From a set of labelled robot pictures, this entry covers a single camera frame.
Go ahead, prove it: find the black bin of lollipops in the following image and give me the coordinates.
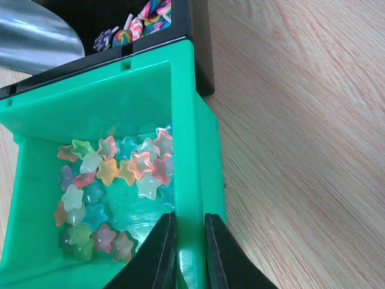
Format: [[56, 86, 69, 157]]
[[1, 1, 215, 99]]

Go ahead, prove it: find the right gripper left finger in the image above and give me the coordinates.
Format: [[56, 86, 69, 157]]
[[105, 212, 177, 288]]

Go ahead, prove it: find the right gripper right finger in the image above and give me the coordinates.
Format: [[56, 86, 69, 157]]
[[205, 213, 277, 288]]

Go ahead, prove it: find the metal candy scoop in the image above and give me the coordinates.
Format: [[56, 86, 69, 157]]
[[1, 1, 85, 75]]

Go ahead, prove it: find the green bin of gummies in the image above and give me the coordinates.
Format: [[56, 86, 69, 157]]
[[1, 40, 226, 288]]

